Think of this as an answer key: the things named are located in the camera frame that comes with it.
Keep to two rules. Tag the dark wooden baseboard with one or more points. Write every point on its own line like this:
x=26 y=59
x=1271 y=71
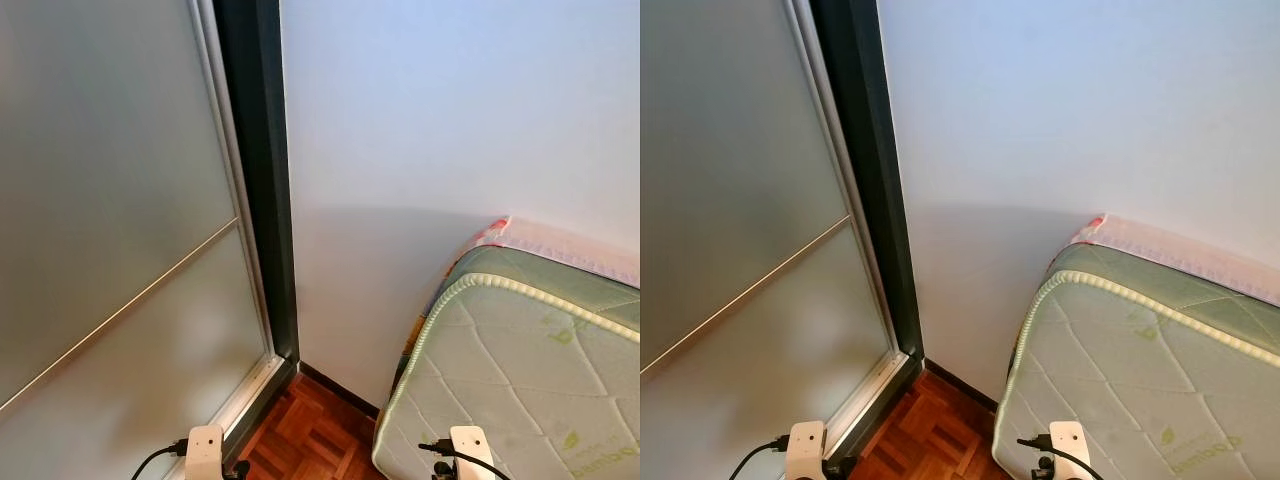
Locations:
x=340 y=390
x=960 y=385

